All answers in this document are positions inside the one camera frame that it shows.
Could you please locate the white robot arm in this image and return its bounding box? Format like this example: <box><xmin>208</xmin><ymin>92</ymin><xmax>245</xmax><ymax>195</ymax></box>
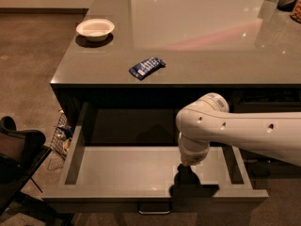
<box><xmin>176</xmin><ymin>93</ymin><xmax>301</xmax><ymax>166</ymax></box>

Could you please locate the blue snack packet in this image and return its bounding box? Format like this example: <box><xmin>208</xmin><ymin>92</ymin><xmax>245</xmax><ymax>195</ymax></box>
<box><xmin>129</xmin><ymin>57</ymin><xmax>166</xmax><ymax>80</ymax></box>

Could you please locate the grey counter cabinet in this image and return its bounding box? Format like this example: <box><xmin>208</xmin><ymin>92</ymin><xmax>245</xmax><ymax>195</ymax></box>
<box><xmin>50</xmin><ymin>0</ymin><xmax>301</xmax><ymax>181</ymax></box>

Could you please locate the white paper bowl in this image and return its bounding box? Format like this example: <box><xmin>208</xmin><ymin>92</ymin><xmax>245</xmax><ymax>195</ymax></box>
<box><xmin>76</xmin><ymin>19</ymin><xmax>115</xmax><ymax>42</ymax></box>

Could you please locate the black chair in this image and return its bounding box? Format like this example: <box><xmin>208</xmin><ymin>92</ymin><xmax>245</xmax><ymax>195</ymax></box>
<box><xmin>0</xmin><ymin>116</ymin><xmax>73</xmax><ymax>226</ymax></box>

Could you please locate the brown woven object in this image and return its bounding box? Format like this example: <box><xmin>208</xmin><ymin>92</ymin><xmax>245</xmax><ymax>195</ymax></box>
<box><xmin>290</xmin><ymin>0</ymin><xmax>301</xmax><ymax>23</ymax></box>

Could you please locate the wire basket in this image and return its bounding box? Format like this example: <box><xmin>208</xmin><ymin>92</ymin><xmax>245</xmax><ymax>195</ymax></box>
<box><xmin>48</xmin><ymin>110</ymin><xmax>73</xmax><ymax>170</ymax></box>

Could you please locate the black cable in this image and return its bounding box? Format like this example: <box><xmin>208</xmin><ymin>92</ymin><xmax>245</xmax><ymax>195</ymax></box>
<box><xmin>28</xmin><ymin>176</ymin><xmax>43</xmax><ymax>194</ymax></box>

